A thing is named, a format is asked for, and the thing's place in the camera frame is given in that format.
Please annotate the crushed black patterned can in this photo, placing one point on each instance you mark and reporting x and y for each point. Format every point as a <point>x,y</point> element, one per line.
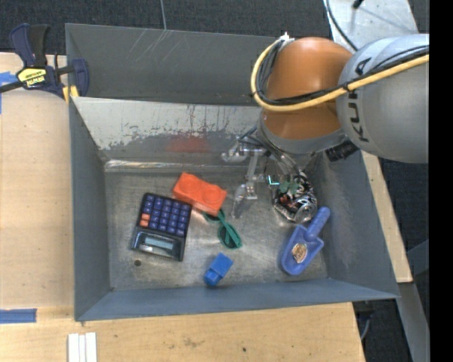
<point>298,202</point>

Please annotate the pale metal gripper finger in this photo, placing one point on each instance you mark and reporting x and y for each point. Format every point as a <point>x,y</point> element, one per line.
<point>239,202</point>
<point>252,192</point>

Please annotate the blue toy shovel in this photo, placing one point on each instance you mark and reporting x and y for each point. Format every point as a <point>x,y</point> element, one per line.
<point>306,236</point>

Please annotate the grey metal bin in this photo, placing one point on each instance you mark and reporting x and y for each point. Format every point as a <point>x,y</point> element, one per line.
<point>158,66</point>

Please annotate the brown and white shell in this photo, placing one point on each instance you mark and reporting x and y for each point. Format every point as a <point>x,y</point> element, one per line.
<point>299,251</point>

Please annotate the black and blue calculator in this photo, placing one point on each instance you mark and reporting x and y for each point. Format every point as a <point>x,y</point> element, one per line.
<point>162,224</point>

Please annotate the orange toy brick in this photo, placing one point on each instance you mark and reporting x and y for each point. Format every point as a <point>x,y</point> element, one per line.
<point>198,192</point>

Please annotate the small blue toy block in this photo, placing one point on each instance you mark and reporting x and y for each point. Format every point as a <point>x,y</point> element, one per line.
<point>218,269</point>

